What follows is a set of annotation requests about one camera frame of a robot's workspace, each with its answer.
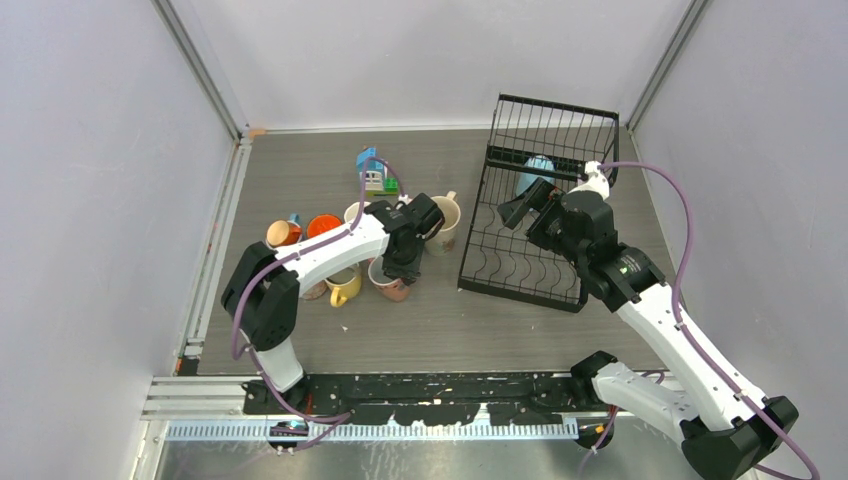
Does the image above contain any toy brick house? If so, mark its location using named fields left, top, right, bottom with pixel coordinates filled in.
left=356, top=147, right=399, bottom=197

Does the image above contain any aluminium slotted rail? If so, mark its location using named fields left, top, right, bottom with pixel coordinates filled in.
left=142, top=377, right=578, bottom=443

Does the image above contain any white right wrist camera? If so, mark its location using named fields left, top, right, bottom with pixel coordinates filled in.
left=570, top=161, right=610, bottom=200

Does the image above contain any tall cream dragon mug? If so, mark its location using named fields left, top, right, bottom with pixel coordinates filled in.
left=425, top=191, right=461, bottom=256

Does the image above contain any orange mug black handle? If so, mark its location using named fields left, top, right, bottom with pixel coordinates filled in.
left=305, top=214, right=343, bottom=239

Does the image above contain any pink patterned mug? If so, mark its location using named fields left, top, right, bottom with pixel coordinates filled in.
left=301, top=281, right=328, bottom=301

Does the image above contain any light blue mug in rack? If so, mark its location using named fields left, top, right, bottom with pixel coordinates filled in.
left=514, top=155, right=555, bottom=196

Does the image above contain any blue floral mug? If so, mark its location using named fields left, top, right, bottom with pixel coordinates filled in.
left=265, top=212, right=306, bottom=252

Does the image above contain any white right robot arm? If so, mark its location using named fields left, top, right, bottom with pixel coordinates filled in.
left=497, top=178, right=799, bottom=479

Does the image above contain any black wire dish rack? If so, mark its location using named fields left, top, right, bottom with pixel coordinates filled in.
left=457, top=93, right=619, bottom=313

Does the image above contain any pale yellow faceted mug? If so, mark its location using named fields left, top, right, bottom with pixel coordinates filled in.
left=343, top=201, right=368, bottom=223

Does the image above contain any salmon pink mug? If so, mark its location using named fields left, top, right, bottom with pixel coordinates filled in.
left=367, top=257, right=411, bottom=302

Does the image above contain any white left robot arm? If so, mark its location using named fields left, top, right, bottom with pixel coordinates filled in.
left=221, top=193, right=445, bottom=414

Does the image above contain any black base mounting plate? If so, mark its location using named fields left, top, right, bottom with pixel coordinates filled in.
left=282, top=372, right=613, bottom=426

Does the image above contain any beige mug shelf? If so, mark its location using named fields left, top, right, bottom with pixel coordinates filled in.
left=325, top=264, right=361, bottom=285

